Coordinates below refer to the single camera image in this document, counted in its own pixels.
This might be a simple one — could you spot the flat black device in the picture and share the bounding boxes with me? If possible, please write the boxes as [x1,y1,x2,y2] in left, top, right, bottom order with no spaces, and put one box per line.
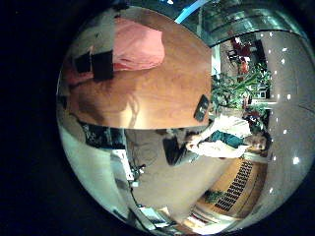
[193,93,211,123]

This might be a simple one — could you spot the person in white coat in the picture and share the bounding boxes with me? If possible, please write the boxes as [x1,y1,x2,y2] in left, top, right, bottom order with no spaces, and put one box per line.
[162,114,274,166]

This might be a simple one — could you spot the dark grid wall panel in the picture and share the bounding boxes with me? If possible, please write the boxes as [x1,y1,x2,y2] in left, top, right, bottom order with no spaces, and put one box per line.
[213,160,256,211]

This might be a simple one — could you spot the pink cloth garment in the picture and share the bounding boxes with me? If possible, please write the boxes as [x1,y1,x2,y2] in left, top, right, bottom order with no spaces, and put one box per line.
[62,17,166,87]

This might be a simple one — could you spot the red flower decoration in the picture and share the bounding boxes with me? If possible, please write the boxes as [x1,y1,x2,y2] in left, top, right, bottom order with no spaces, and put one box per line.
[229,35,258,77]

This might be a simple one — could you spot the large green plant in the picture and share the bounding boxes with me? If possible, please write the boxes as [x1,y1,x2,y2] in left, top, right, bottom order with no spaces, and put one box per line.
[211,63,274,113]

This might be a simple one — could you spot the small green plant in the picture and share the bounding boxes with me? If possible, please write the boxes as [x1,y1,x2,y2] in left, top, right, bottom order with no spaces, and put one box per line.
[203,190,228,205]

